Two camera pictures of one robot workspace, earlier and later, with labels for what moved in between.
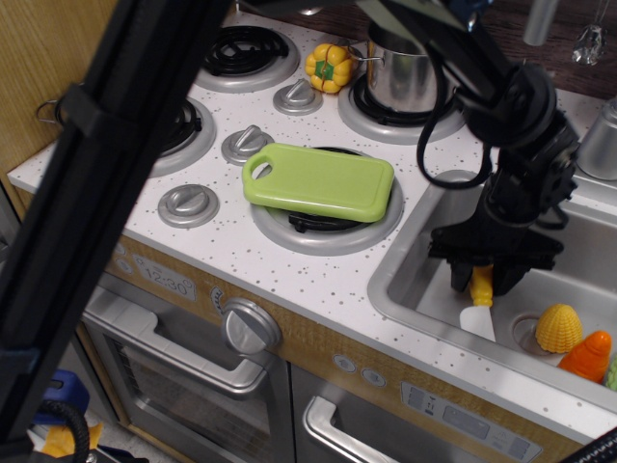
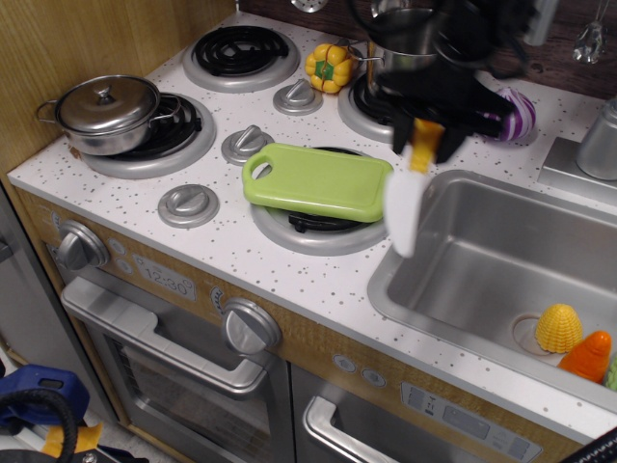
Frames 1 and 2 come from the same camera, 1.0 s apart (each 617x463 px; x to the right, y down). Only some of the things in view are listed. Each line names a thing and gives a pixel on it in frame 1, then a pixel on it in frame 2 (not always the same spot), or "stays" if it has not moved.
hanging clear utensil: x=592 y=42 stays
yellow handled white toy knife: x=477 y=319 → x=407 y=182
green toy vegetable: x=611 y=377 stays
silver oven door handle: x=136 y=328 stays
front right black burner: x=320 y=233 stays
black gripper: x=490 y=240 → x=451 y=94
